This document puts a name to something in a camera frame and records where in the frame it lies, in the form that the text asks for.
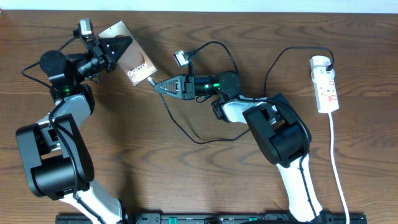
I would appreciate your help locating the Galaxy smartphone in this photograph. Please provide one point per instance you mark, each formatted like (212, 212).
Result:
(134, 62)

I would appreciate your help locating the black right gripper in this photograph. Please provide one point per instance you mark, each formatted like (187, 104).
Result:
(185, 86)

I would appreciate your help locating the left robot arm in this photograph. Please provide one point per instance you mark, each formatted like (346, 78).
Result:
(56, 161)

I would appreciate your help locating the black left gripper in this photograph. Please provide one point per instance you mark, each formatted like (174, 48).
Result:
(101, 55)

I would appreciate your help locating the white power strip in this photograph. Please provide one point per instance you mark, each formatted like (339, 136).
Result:
(326, 96)

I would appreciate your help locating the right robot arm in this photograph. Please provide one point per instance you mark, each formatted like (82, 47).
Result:
(279, 132)

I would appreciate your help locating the white USB wall charger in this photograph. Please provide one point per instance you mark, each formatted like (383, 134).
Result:
(319, 69)

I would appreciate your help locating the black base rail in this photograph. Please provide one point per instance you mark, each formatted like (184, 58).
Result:
(156, 218)

